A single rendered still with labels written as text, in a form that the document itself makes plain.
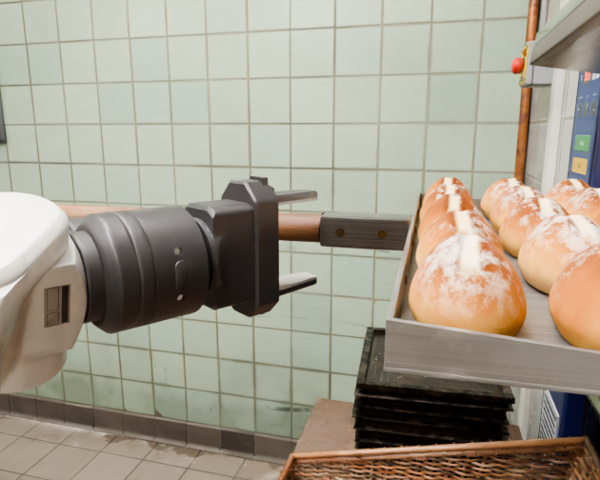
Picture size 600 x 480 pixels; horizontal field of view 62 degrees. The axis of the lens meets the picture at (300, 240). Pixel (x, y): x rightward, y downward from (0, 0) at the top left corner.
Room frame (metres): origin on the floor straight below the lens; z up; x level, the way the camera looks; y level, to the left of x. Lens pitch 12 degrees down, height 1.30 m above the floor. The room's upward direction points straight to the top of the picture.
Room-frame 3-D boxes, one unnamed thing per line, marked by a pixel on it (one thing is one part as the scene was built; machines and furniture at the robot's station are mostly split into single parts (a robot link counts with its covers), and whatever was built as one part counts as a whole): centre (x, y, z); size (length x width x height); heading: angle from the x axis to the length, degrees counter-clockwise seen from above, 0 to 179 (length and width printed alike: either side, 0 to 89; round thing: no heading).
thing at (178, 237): (0.40, 0.08, 1.20); 0.12 x 0.10 x 0.13; 130
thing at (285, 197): (0.46, 0.01, 1.24); 0.06 x 0.03 x 0.02; 130
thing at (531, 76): (1.30, -0.59, 1.46); 0.10 x 0.07 x 0.10; 165
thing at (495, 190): (0.67, -0.28, 1.21); 0.10 x 0.07 x 0.06; 162
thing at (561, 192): (0.65, -0.35, 1.21); 0.10 x 0.07 x 0.05; 164
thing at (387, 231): (0.51, -0.07, 1.20); 0.09 x 0.04 x 0.03; 75
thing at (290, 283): (0.46, 0.01, 1.15); 0.06 x 0.03 x 0.02; 130
